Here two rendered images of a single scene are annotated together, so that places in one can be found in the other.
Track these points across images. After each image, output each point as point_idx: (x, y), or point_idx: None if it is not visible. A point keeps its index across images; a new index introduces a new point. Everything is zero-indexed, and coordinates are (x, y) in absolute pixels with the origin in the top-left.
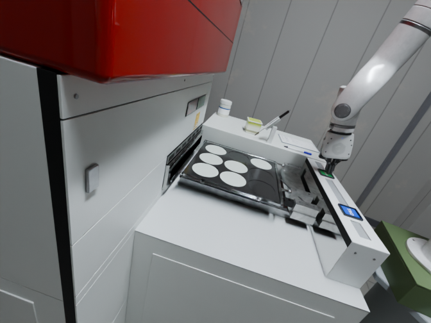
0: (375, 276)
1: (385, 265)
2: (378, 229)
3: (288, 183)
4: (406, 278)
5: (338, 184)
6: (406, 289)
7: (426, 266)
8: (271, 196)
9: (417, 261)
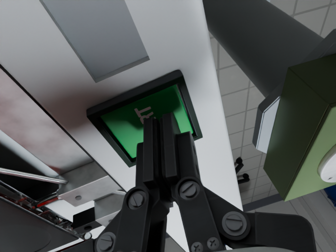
0: (254, 145)
1: (276, 143)
2: (311, 104)
3: (17, 130)
4: (281, 186)
5: (212, 160)
6: (274, 183)
7: (324, 179)
8: (51, 241)
9: (319, 174)
